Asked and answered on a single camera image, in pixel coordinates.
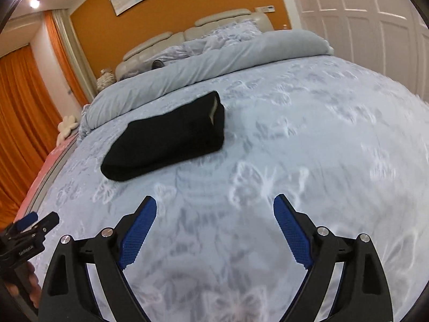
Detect black pants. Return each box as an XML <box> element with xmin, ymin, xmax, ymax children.
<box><xmin>100</xmin><ymin>92</ymin><xmax>225</xmax><ymax>182</ymax></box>

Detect left hand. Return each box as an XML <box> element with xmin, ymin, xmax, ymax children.
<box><xmin>6</xmin><ymin>261</ymin><xmax>43</xmax><ymax>309</ymax></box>

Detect pink blanket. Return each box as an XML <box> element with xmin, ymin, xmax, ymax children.
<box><xmin>14</xmin><ymin>134</ymin><xmax>78</xmax><ymax>222</ymax></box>

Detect orange curtain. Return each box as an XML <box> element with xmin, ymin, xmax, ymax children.
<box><xmin>0</xmin><ymin>9</ymin><xmax>90</xmax><ymax>232</ymax></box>

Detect white flower plush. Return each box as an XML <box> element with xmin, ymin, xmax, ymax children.
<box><xmin>56</xmin><ymin>115</ymin><xmax>79</xmax><ymax>147</ymax></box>

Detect butterfly print bed cover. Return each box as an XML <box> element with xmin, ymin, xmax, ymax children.
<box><xmin>33</xmin><ymin>56</ymin><xmax>428</xmax><ymax>321</ymax></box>

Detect white bedside ornament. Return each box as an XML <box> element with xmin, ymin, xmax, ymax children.
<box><xmin>97</xmin><ymin>68</ymin><xmax>116</xmax><ymax>93</ymax></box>

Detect beige leather headboard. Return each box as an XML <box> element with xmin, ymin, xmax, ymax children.
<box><xmin>115</xmin><ymin>9</ymin><xmax>274</xmax><ymax>80</ymax></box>

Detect butterfly print pillow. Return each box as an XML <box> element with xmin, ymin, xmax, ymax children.
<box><xmin>148</xmin><ymin>20</ymin><xmax>262</xmax><ymax>64</ymax></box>

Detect grey folded duvet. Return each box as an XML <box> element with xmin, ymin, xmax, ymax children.
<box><xmin>78</xmin><ymin>29</ymin><xmax>334</xmax><ymax>142</ymax></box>

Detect white wardrobe doors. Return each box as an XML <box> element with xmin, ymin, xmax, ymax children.
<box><xmin>294</xmin><ymin>0</ymin><xmax>428</xmax><ymax>100</ymax></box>

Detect wall switch panel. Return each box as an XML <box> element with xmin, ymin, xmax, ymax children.
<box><xmin>254</xmin><ymin>5</ymin><xmax>276</xmax><ymax>13</ymax></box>

